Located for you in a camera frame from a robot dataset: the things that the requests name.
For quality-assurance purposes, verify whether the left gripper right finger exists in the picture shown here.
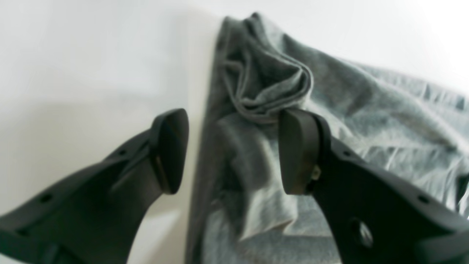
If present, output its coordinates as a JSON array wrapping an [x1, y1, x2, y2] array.
[[278, 109, 469, 264]]

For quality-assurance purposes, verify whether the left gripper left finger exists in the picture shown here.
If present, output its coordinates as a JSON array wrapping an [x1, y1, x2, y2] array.
[[0, 109, 189, 264]]

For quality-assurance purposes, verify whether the grey t-shirt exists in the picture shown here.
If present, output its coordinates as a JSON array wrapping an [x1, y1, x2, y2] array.
[[185, 13, 468, 264]]

